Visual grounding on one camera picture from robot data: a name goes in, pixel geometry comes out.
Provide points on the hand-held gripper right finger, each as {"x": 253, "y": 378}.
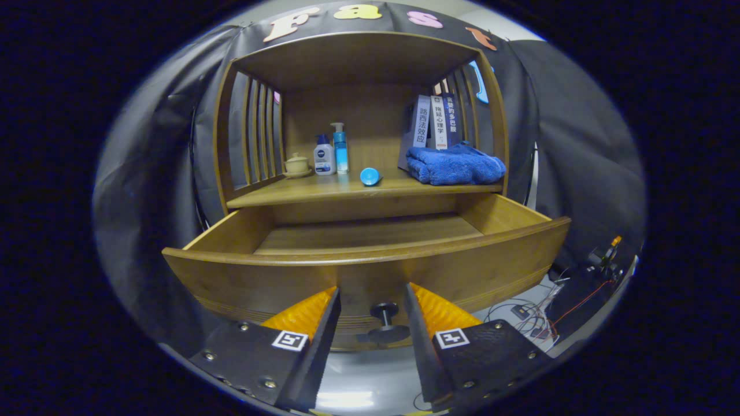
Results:
{"x": 422, "y": 352}

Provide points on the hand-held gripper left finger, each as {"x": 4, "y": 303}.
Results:
{"x": 321, "y": 352}

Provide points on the black drawer knob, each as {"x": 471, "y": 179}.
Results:
{"x": 384, "y": 323}

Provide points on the wooden drawer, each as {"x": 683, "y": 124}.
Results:
{"x": 243, "y": 283}

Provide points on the blue and white tube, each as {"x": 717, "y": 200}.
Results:
{"x": 370, "y": 176}

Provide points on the wooden countertop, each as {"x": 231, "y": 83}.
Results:
{"x": 324, "y": 188}

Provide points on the wooden cabinet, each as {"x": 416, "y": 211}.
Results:
{"x": 358, "y": 58}

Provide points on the cream lidded teacup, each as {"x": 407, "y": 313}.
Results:
{"x": 297, "y": 166}

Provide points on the blue towel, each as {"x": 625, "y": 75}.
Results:
{"x": 454, "y": 164}

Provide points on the white bottle with blue cap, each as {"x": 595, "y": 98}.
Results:
{"x": 324, "y": 157}

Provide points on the blue pump bottle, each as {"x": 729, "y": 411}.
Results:
{"x": 340, "y": 151}

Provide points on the grey book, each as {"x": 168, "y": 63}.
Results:
{"x": 422, "y": 124}

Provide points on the white spine book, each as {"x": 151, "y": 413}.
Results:
{"x": 440, "y": 121}

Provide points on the dark blue book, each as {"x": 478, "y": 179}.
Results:
{"x": 454, "y": 118}

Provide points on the black backdrop cloth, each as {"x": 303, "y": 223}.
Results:
{"x": 578, "y": 144}

